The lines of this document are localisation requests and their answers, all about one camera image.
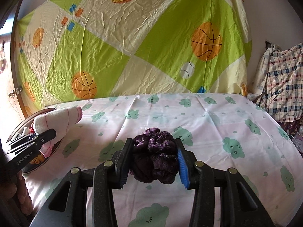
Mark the plaid fabric bag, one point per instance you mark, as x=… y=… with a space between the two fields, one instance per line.
x=277 y=84

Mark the white towel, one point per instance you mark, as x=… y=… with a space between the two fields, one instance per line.
x=61 y=120

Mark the cloud pattern table cloth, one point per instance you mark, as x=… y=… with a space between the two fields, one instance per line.
x=222 y=130

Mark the purple velvet scrunchie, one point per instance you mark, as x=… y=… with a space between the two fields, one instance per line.
x=154 y=157

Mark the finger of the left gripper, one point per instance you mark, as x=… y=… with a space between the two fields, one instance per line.
x=41 y=139
x=22 y=141

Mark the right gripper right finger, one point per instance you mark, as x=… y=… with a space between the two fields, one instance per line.
x=239 y=205

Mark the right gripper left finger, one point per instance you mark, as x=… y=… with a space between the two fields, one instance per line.
x=66 y=206

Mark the left hand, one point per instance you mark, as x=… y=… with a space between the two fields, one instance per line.
x=9 y=189

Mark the round black metal tin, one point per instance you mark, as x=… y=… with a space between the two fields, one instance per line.
x=39 y=158

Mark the green basketball bedsheet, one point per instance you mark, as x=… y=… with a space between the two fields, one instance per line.
x=68 y=50

